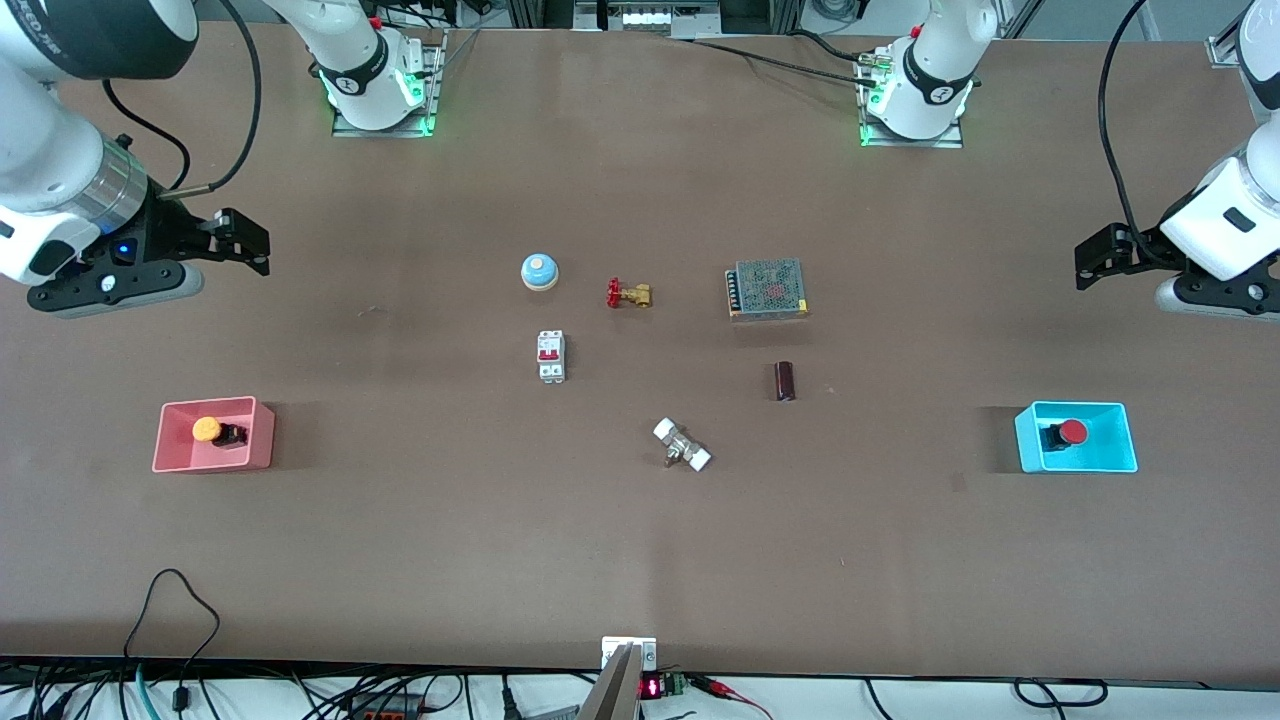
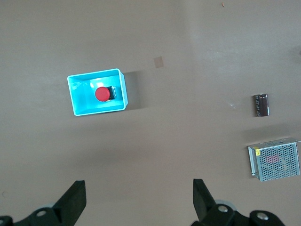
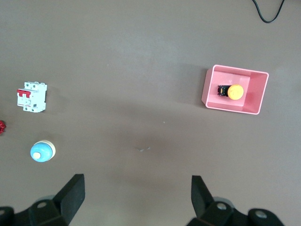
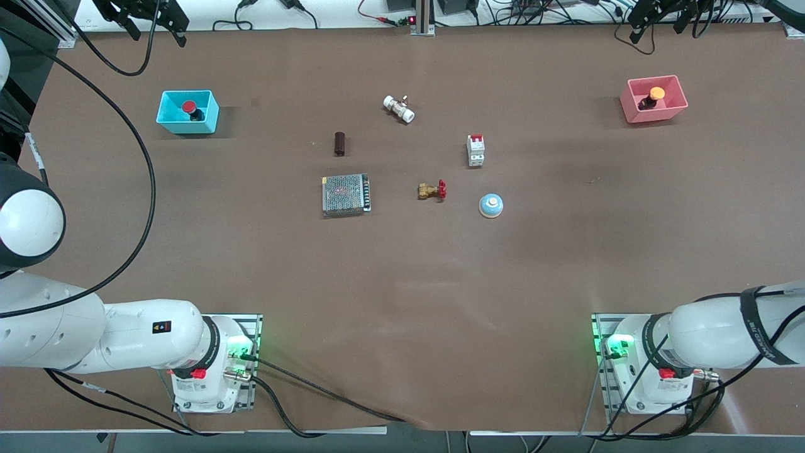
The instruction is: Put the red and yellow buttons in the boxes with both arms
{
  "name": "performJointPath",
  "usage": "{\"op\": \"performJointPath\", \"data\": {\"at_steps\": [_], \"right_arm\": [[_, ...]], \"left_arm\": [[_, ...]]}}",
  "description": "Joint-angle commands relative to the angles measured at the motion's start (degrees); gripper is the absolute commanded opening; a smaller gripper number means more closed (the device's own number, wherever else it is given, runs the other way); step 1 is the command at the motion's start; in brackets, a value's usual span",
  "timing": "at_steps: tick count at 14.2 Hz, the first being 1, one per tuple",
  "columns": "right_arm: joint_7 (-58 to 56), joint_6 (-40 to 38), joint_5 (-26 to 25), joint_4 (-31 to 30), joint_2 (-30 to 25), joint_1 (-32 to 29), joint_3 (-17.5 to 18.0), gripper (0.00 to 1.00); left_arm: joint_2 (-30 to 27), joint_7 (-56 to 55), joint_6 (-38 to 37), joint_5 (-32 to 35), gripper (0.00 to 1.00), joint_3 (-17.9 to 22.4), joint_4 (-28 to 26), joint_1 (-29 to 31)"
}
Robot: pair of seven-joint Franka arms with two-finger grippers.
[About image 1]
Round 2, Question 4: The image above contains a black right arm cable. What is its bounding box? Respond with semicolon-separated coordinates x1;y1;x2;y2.
100;0;263;193

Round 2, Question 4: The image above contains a metal mesh power supply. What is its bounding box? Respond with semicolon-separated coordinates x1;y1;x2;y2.
725;258;810;321

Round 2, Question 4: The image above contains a black looped table cable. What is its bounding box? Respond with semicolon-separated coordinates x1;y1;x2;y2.
123;569;222;691

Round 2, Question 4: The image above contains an aluminium frame with lights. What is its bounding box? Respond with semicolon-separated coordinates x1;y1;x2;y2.
573;0;723;39

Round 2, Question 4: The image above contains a yellow push button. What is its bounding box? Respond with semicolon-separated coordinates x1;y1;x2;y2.
192;416;249;451

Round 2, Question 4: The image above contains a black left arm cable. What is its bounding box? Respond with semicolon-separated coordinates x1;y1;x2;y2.
1097;0;1149;241

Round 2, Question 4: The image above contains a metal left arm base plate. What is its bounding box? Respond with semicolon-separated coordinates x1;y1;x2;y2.
858;60;964;149

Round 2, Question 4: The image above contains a cyan plastic box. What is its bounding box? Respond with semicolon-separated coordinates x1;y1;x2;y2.
1014;401;1139;474

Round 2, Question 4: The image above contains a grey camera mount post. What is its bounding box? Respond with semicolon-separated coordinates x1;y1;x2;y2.
577;643;642;720

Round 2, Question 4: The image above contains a red clip lead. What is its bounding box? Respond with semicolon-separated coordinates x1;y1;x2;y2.
695;676;773;720

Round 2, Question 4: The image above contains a black cable to arm base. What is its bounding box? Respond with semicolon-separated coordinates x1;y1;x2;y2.
688;30;881;87

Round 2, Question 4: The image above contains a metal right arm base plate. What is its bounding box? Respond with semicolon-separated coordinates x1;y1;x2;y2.
332;30;446;138

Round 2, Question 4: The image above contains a pink plastic box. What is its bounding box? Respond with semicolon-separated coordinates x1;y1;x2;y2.
152;396;276;473

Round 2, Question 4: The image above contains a black coiled floor cable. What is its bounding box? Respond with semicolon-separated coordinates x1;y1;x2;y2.
1013;678;1109;708

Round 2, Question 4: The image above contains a white-ended metal pipe fitting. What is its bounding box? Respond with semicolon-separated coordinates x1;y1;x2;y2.
653;417;713;473

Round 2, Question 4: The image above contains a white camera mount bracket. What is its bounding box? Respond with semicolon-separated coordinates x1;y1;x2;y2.
601;636;659;673

